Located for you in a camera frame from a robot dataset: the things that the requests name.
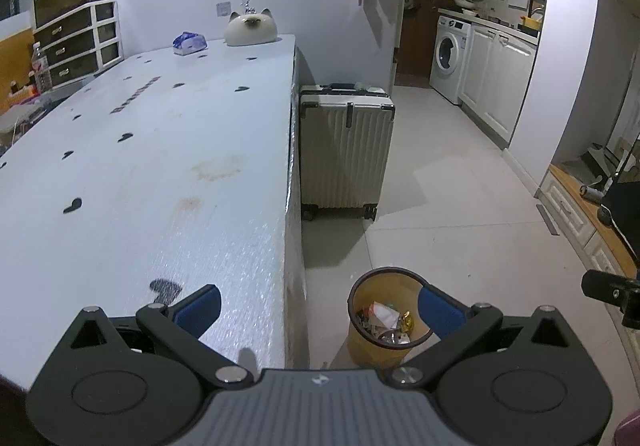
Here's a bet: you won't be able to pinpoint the white washing machine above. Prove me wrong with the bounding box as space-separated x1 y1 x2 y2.
429 15 473 106

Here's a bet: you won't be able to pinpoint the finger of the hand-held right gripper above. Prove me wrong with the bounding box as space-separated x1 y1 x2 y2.
581 269 628 311

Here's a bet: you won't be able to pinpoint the white bag with red print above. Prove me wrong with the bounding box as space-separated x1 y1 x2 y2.
366 303 401 328

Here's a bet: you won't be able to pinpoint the low white cabinet wooden top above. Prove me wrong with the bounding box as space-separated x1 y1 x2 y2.
535 161 640 287

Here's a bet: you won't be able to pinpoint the white cat ornament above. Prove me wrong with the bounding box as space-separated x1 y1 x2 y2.
223 9 278 47

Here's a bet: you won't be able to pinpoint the black stand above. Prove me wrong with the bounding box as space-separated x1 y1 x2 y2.
600 179 640 272

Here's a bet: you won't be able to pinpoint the cream ribbed suitcase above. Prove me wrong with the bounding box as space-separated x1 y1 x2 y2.
298 82 396 222

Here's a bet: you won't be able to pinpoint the brown wooden door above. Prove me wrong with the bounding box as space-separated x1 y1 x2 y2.
395 0 446 77

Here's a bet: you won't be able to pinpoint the yellow bin with dark rim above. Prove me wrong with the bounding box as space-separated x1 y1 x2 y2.
347 267 436 369

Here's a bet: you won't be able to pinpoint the white kitchen cabinets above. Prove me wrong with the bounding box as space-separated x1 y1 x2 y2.
457 24 541 149

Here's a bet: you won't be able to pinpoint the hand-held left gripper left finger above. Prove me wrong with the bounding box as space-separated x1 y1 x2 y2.
62 283 256 387

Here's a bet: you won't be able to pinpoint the yellow cardboard box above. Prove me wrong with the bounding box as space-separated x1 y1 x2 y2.
0 29 36 114

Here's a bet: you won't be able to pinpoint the blue tissue pack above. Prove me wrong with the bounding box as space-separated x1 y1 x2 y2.
172 31 208 57

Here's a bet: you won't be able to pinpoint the white heart-print table cover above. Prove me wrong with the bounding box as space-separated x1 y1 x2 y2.
0 34 308 394

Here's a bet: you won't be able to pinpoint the white drawer unit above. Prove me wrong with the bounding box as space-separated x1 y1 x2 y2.
32 0 123 90

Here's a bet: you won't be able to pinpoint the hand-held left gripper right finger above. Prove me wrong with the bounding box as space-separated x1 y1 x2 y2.
387 283 586 387

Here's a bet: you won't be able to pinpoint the clear water bottle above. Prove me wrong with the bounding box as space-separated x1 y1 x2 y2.
31 42 53 92

